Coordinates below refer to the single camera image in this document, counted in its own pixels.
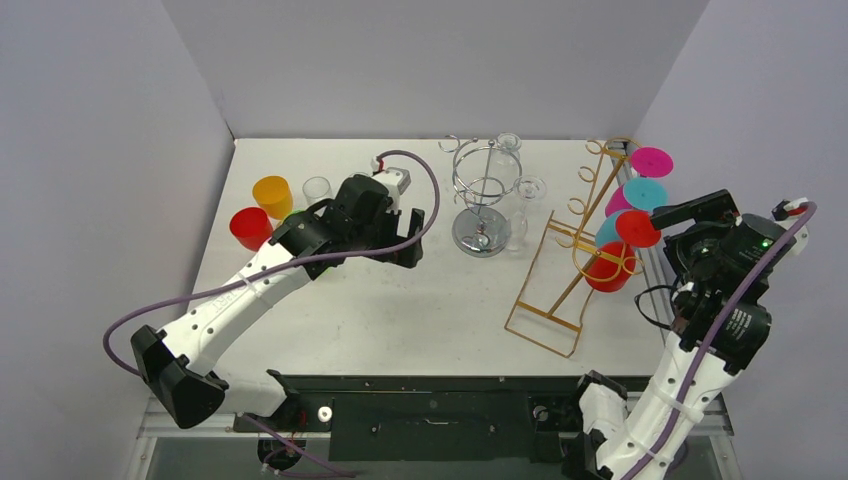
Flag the yellow plastic wine glass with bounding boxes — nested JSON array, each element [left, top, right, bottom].
[[252, 176, 293, 220]]

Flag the red plastic wine glass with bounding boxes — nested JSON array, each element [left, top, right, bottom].
[[229, 207, 273, 252]]

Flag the green plastic wine glass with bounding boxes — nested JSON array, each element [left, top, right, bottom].
[[275, 207, 347, 258]]

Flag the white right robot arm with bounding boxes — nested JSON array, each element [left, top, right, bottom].
[[561, 190, 809, 479]]

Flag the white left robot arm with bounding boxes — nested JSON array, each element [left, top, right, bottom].
[[131, 168, 425, 430]]

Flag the blue plastic wine glass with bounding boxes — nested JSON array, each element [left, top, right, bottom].
[[595, 177, 668, 248]]

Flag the pink plastic wine glass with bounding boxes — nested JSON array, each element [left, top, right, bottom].
[[604, 147, 675, 217]]

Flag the chrome spiral glass rack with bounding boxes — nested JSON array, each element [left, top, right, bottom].
[[438, 134, 523, 258]]

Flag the clear stemmed wine glass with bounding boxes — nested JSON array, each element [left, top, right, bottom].
[[505, 175, 547, 252]]

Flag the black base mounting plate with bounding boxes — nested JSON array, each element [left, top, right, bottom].
[[233, 372, 612, 479]]

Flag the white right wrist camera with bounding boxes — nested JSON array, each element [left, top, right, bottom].
[[771, 197, 809, 257]]

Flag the gold wire glass rack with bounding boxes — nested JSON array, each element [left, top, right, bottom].
[[504, 137, 639, 359]]

